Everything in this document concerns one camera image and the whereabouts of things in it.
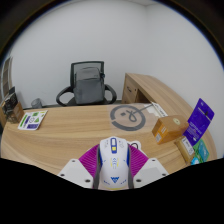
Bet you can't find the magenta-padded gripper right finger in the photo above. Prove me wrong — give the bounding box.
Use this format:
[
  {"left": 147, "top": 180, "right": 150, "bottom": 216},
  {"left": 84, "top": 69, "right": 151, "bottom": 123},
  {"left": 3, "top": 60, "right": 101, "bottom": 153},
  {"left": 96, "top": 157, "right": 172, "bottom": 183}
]
[{"left": 127, "top": 143, "right": 170, "bottom": 190}]

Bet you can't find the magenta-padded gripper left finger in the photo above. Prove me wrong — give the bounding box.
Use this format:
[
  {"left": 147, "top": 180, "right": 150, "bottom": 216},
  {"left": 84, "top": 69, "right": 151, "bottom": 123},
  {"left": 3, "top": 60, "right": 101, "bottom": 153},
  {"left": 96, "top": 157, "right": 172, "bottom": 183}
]
[{"left": 57, "top": 143, "right": 101, "bottom": 190}]

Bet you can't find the white blue yellow computer mouse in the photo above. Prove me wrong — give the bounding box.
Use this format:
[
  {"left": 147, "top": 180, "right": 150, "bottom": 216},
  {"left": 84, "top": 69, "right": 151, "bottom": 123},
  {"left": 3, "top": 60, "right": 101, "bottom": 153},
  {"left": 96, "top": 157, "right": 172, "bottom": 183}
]
[{"left": 97, "top": 135, "right": 131, "bottom": 191}]

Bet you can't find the small light wooden box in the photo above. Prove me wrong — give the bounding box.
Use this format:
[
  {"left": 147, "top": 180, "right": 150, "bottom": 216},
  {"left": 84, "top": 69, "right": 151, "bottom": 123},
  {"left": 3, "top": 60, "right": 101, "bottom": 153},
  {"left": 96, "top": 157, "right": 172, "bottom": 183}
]
[{"left": 174, "top": 135, "right": 196, "bottom": 164}]

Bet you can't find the green blue retail package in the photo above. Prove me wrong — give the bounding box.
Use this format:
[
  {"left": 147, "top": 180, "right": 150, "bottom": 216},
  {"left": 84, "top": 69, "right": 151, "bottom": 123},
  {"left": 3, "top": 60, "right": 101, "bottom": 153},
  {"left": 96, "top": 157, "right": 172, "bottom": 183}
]
[{"left": 190, "top": 139, "right": 211, "bottom": 166}]

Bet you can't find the round grey printed mat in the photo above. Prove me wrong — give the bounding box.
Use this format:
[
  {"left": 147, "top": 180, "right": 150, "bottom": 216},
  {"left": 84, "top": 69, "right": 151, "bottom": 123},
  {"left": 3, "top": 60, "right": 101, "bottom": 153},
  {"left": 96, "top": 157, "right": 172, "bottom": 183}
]
[{"left": 109, "top": 102, "right": 158, "bottom": 132}]

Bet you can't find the white green purple sticker sheet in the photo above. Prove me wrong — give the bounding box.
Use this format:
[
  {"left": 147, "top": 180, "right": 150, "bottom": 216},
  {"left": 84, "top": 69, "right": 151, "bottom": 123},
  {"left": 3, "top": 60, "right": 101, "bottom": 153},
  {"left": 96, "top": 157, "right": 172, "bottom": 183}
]
[{"left": 17, "top": 109, "right": 49, "bottom": 131}]

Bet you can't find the purple hanging retail package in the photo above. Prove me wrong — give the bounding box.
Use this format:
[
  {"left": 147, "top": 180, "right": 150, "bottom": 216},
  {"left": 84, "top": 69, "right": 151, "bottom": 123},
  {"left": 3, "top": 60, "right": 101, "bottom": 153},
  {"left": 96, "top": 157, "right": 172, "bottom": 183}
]
[{"left": 182, "top": 97, "right": 215, "bottom": 147}]

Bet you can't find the black mesh office chair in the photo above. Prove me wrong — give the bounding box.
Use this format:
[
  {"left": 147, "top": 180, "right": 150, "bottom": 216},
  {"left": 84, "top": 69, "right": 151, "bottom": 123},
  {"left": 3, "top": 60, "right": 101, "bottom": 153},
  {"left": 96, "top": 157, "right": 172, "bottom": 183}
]
[{"left": 55, "top": 60, "right": 118, "bottom": 107}]

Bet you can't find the wooden side desk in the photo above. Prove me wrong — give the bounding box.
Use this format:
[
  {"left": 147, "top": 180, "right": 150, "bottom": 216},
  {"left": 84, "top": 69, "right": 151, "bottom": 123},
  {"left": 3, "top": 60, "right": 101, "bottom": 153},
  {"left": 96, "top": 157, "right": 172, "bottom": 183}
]
[{"left": 121, "top": 72, "right": 198, "bottom": 116}]

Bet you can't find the grey backpack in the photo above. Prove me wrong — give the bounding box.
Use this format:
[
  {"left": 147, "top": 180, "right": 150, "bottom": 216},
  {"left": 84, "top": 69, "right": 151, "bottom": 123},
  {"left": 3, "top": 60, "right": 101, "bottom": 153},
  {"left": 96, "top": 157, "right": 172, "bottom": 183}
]
[{"left": 73, "top": 66, "right": 106, "bottom": 105}]

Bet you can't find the black appliance box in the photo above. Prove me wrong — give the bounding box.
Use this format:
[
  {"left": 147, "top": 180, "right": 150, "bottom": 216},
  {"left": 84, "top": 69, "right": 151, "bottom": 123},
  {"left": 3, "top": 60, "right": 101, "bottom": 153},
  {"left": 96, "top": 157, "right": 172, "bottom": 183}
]
[{"left": 0, "top": 87, "right": 18, "bottom": 108}]

